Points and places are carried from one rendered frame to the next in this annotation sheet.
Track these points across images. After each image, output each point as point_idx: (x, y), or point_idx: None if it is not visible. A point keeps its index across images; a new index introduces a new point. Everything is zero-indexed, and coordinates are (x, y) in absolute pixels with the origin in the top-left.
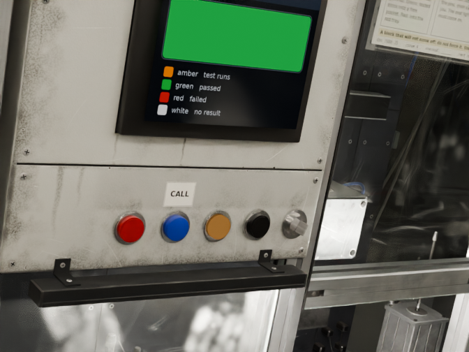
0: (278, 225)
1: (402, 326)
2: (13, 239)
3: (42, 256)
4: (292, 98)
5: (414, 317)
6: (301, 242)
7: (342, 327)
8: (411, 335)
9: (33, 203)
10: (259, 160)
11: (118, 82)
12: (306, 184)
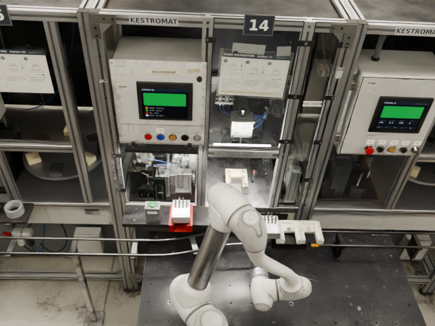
0: (192, 138)
1: None
2: (120, 137)
3: (128, 140)
4: (184, 112)
5: None
6: (200, 141)
7: None
8: None
9: (123, 130)
10: (182, 123)
11: (137, 108)
12: (199, 129)
